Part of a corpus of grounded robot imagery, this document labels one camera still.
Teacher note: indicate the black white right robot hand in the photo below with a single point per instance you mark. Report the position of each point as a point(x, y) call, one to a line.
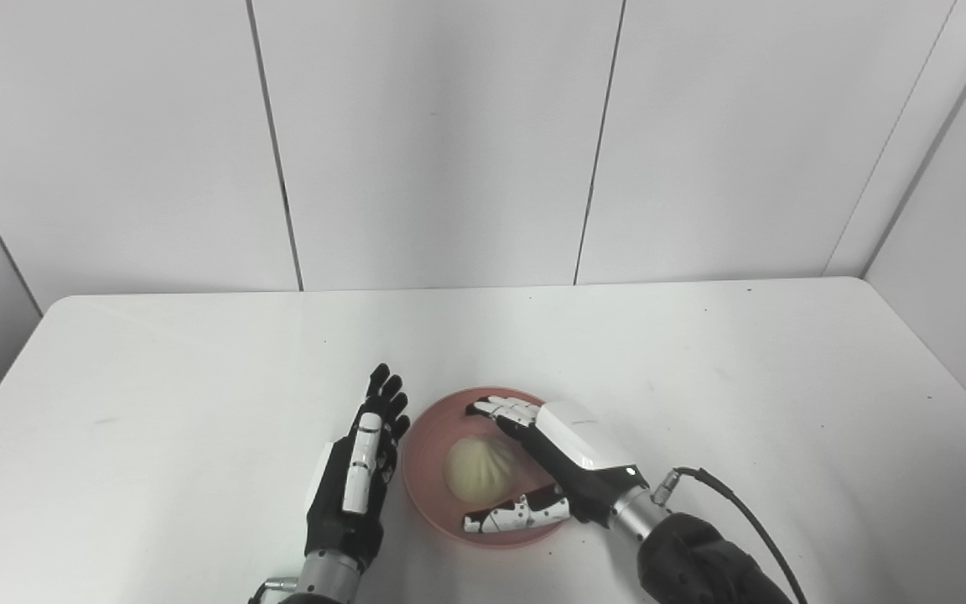
point(584, 453)

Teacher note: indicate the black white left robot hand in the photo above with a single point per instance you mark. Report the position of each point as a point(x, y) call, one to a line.
point(349, 503)

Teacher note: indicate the pink round plate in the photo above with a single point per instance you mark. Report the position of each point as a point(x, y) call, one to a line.
point(428, 470)

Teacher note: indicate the cream steamed bun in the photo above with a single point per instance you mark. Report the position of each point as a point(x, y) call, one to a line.
point(481, 470)

